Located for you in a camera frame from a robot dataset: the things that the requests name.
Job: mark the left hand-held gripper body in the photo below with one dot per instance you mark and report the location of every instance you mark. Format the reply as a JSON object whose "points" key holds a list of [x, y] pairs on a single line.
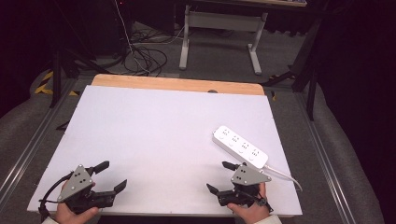
{"points": [[77, 182]]}

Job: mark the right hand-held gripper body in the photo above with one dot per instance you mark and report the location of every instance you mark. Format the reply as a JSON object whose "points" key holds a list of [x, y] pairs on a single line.
{"points": [[247, 177]]}

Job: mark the person's left hand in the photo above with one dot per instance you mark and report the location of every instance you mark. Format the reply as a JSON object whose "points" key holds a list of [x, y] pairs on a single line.
{"points": [[70, 216]]}

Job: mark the person's right hand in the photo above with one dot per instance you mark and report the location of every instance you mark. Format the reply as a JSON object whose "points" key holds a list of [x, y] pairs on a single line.
{"points": [[253, 213]]}

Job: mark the white power strip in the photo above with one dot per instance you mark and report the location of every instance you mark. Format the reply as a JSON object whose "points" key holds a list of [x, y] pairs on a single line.
{"points": [[240, 146]]}

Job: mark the white board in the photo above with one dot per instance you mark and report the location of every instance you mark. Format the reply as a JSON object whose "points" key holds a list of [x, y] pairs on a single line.
{"points": [[162, 137]]}

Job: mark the yellow black floor tape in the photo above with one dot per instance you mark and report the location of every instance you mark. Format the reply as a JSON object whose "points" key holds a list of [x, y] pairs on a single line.
{"points": [[45, 85]]}

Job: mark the wooden table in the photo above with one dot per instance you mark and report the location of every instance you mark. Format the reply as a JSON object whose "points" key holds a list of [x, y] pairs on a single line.
{"points": [[174, 83]]}

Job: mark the black tripod stand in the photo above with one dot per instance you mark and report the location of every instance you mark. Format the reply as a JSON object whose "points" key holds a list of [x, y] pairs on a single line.
{"points": [[62, 65], [306, 71]]}

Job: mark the aluminium rail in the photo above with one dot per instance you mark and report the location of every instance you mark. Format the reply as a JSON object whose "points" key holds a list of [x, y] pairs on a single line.
{"points": [[34, 140], [323, 161]]}

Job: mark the white desk frame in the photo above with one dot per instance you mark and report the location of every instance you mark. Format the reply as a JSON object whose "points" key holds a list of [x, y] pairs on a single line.
{"points": [[224, 20]]}

